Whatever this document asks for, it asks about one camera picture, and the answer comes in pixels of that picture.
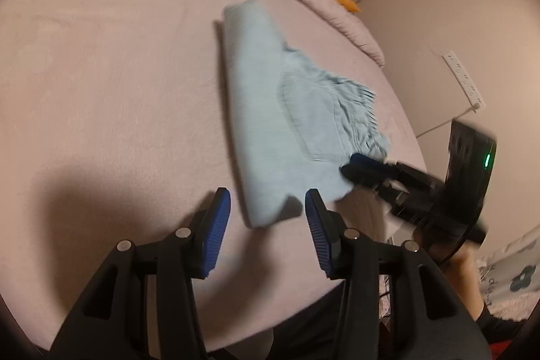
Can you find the white wall socket strip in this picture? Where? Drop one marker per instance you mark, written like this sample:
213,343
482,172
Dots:
464,81

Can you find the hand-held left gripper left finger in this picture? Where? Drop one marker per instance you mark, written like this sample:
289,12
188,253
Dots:
215,233

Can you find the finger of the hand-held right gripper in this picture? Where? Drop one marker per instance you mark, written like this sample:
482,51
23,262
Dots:
367,160
358,176

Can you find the light blue denim shorts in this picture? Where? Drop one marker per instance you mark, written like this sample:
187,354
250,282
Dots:
270,111

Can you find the white floral print cloth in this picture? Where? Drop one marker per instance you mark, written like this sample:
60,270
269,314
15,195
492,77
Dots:
514,279

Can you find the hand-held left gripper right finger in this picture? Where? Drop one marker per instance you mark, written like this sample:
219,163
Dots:
318,233

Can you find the person's dark grey clothing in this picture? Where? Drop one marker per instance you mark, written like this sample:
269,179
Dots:
303,326

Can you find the person's right forearm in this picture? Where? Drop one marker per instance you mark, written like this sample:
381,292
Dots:
466,284

